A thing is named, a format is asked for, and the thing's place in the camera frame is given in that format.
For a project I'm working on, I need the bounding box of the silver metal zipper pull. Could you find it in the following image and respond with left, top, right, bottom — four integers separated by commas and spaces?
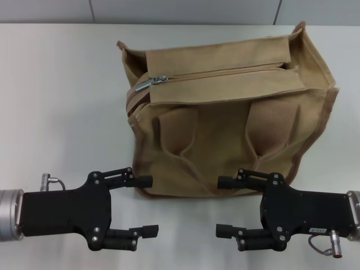
134, 74, 169, 93

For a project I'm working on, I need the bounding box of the khaki canvas food bag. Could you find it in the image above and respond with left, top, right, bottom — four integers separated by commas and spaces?
116, 21, 340, 199

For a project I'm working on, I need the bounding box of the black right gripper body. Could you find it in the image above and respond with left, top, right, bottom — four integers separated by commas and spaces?
260, 173, 358, 251

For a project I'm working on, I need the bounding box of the right gripper cable with plugs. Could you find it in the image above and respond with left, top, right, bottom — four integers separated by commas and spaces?
308, 229, 345, 258

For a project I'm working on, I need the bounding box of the left gripper cable with plugs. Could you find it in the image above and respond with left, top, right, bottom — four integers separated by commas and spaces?
41, 173, 66, 194

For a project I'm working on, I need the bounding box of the gripper cable with plugs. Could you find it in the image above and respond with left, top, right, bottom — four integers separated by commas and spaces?
308, 229, 345, 258
41, 173, 66, 194

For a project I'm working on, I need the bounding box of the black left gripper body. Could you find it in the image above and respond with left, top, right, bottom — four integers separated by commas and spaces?
16, 171, 114, 251

